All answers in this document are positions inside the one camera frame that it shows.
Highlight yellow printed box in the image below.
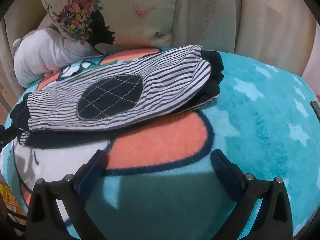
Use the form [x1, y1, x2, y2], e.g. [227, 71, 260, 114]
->
[0, 182, 27, 217]

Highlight white plush cushion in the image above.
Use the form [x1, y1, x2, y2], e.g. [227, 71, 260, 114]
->
[13, 28, 100, 88]

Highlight cream floral cushion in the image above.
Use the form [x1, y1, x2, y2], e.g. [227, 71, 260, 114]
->
[35, 0, 181, 48]

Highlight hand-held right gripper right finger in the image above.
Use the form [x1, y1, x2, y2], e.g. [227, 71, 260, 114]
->
[210, 149, 293, 240]

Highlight dark flat object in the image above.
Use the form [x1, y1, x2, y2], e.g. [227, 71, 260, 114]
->
[310, 101, 320, 121]

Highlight teal orange printed blanket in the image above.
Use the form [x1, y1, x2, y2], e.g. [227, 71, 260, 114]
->
[0, 45, 320, 240]

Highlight striped navy white pants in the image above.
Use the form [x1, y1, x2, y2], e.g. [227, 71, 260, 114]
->
[15, 44, 225, 149]

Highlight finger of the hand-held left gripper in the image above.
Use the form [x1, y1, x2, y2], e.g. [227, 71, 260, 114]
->
[0, 124, 20, 151]

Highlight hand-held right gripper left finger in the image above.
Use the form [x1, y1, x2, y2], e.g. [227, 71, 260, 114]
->
[25, 149, 109, 240]

